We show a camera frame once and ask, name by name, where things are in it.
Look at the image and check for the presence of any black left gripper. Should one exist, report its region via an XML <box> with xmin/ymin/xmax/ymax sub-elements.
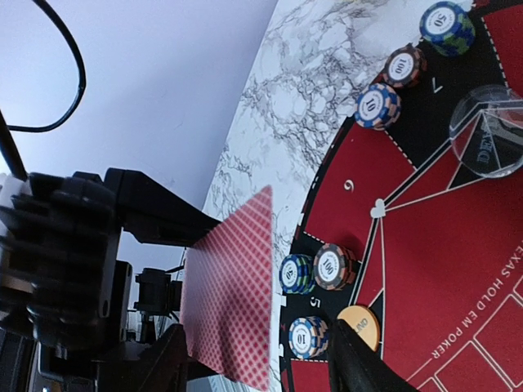
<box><xmin>1</xmin><ymin>167</ymin><xmax>221</xmax><ymax>358</ymax></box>

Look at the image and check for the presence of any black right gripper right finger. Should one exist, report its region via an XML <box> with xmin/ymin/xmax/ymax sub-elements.
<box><xmin>328</xmin><ymin>319</ymin><xmax>417</xmax><ymax>392</ymax></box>

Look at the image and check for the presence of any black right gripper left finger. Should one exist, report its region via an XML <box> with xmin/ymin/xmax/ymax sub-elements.
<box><xmin>94</xmin><ymin>324</ymin><xmax>217</xmax><ymax>392</ymax></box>

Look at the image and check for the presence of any orange round blind button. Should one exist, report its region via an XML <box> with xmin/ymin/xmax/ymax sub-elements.
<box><xmin>337</xmin><ymin>305</ymin><xmax>381</xmax><ymax>352</ymax></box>

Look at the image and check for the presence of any white blue chip pile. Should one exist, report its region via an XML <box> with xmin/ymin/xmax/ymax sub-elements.
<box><xmin>354</xmin><ymin>82</ymin><xmax>401</xmax><ymax>131</ymax></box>
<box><xmin>288</xmin><ymin>315</ymin><xmax>329</xmax><ymax>359</ymax></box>

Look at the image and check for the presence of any red playing card deck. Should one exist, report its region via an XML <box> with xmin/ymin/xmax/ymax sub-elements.
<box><xmin>180</xmin><ymin>186</ymin><xmax>273</xmax><ymax>391</ymax></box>

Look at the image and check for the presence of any small orange black chip pile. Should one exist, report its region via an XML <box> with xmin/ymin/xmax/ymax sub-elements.
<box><xmin>313</xmin><ymin>243</ymin><xmax>357</xmax><ymax>291</ymax></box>

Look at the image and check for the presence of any clear round dealer button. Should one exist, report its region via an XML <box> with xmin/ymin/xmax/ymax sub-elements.
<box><xmin>449</xmin><ymin>84</ymin><xmax>522</xmax><ymax>178</ymax></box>

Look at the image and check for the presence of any blue green chip stack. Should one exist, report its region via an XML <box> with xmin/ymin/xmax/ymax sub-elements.
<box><xmin>382</xmin><ymin>45</ymin><xmax>427</xmax><ymax>89</ymax></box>

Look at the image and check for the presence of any single blue green chip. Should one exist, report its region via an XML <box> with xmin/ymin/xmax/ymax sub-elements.
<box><xmin>419</xmin><ymin>1</ymin><xmax>476</xmax><ymax>57</ymax></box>

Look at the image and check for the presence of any round red black poker mat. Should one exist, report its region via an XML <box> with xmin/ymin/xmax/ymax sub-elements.
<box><xmin>279</xmin><ymin>1</ymin><xmax>522</xmax><ymax>391</ymax></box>

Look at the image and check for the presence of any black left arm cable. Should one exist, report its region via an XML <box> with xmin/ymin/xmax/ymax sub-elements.
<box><xmin>0</xmin><ymin>0</ymin><xmax>87</xmax><ymax>180</ymax></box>

